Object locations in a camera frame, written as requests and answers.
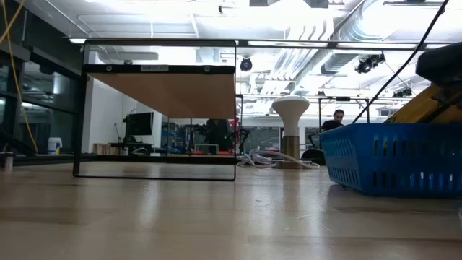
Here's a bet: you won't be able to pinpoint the blue plastic basket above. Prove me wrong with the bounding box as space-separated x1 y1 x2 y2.
319 122 462 200

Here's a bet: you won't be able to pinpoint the white mushroom lamp wooden base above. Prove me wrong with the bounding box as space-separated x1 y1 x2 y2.
271 95 311 163

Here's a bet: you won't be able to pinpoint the black track spotlights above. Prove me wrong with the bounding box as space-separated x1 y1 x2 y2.
355 53 386 74
392 87 414 98

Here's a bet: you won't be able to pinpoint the person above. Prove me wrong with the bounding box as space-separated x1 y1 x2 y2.
321 109 346 133
205 118 232 152

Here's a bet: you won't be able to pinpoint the black overhead crossbar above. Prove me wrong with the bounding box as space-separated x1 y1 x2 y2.
236 38 452 51

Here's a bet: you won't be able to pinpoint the small white background table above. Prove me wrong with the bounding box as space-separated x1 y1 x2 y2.
193 143 219 155

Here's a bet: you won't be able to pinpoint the black computer monitor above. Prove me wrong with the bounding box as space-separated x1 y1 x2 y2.
123 111 155 137

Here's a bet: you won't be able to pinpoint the stack of wooden blocks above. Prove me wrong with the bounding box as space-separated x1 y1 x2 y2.
92 142 126 156

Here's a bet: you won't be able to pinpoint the white bucket blue label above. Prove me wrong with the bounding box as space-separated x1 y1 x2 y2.
47 136 64 156

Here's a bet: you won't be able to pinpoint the small grey cylinder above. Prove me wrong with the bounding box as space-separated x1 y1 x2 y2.
0 151 15 171

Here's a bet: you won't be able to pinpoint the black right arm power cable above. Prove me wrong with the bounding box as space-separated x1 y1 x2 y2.
352 0 451 124

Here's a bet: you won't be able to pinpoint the silver ventilation duct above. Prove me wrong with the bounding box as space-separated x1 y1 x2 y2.
288 0 383 77

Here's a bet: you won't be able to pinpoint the wooden shelf riser black frame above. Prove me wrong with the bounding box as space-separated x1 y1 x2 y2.
72 38 238 182

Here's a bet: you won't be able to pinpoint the black aluminium rig frame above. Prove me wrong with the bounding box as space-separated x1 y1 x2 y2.
0 128 241 167

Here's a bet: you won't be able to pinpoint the hanging yellow cable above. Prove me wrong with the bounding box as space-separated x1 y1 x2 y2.
0 0 39 153

